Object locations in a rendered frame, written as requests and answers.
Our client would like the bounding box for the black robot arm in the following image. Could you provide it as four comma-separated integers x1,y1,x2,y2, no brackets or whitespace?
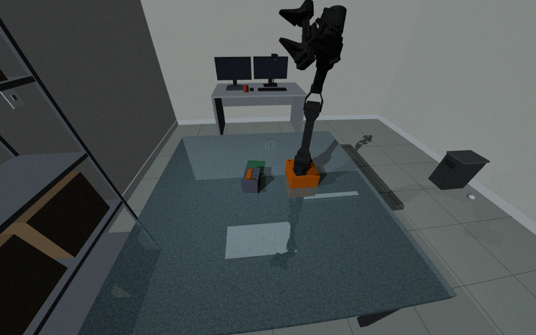
293,5,347,176

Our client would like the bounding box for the orange l-shaped part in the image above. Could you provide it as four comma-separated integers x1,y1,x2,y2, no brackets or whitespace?
245,169,256,180

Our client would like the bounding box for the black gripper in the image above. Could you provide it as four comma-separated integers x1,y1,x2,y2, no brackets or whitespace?
279,0,330,70

